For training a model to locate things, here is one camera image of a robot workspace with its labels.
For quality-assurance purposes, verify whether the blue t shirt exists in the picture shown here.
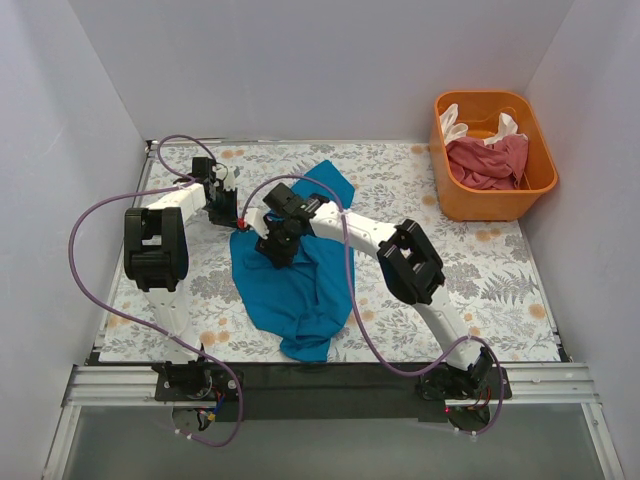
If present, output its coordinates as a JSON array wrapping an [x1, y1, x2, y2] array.
[[228, 159, 357, 364]]

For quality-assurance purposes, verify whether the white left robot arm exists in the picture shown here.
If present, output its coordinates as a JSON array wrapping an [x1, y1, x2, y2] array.
[[124, 157, 238, 400]]

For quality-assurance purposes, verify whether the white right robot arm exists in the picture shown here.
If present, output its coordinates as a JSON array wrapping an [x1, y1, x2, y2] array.
[[238, 177, 495, 398]]

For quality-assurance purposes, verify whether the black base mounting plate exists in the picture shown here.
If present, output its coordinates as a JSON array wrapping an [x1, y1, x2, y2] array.
[[152, 361, 512, 429]]

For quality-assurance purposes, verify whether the white t shirt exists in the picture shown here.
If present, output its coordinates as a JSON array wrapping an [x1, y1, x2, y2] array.
[[439, 103, 527, 145]]

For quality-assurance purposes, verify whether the floral table mat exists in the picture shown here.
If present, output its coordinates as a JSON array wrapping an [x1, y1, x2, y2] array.
[[99, 142, 564, 364]]

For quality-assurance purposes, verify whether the pink t shirt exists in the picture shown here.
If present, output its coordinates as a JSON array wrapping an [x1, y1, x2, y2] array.
[[446, 134, 529, 190]]

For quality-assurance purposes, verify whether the orange plastic bin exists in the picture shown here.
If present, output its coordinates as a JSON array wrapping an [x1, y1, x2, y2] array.
[[429, 90, 558, 222]]

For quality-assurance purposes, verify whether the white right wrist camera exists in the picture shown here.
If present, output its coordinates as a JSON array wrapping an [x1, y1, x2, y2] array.
[[237, 207, 269, 239]]

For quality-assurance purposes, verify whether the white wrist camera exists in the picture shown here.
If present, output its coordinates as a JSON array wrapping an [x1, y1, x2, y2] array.
[[237, 207, 269, 239], [212, 163, 237, 191]]

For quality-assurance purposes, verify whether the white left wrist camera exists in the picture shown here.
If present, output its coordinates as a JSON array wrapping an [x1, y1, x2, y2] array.
[[212, 163, 237, 191]]

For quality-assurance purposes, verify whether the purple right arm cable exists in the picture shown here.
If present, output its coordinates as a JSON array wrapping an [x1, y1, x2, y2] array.
[[241, 173, 506, 435]]

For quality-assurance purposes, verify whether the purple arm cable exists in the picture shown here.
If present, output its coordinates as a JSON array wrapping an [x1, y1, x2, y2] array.
[[241, 173, 506, 435], [69, 133, 245, 447]]

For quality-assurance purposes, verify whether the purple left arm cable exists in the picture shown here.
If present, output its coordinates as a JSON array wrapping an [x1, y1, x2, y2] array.
[[69, 133, 245, 447]]

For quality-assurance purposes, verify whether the aluminium frame rail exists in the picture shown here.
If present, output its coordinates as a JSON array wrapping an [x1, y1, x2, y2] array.
[[43, 363, 623, 479]]

